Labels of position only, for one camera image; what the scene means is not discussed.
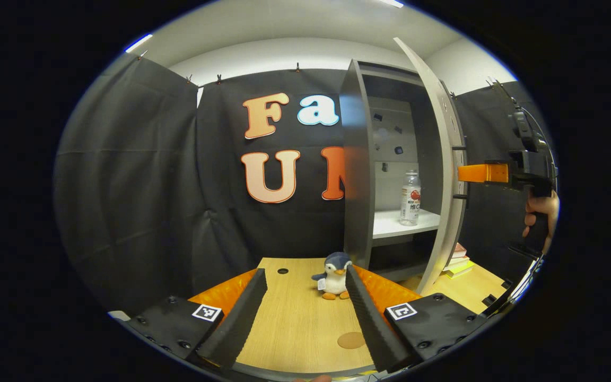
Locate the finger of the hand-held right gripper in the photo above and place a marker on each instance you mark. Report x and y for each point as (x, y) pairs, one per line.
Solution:
(480, 173)

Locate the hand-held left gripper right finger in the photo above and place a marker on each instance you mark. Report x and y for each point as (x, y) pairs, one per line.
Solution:
(369, 323)

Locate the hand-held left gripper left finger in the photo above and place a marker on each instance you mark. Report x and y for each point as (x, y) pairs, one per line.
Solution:
(242, 323)

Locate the round brown coaster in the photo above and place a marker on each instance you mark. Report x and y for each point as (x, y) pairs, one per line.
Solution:
(351, 340)

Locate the clear plastic bottle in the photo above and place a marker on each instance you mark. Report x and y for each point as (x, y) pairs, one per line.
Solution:
(410, 207)

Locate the grey cabinet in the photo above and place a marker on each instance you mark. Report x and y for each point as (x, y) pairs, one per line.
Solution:
(358, 185)

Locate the white cabinet shelf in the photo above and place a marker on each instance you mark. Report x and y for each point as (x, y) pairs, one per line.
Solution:
(390, 225)

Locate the penguin plush toy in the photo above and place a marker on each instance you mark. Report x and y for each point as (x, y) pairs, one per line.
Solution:
(333, 278)

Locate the black backdrop cloth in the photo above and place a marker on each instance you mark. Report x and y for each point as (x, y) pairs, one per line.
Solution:
(125, 185)

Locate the ceiling light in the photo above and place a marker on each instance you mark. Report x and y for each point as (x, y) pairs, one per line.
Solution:
(393, 3)
(138, 43)

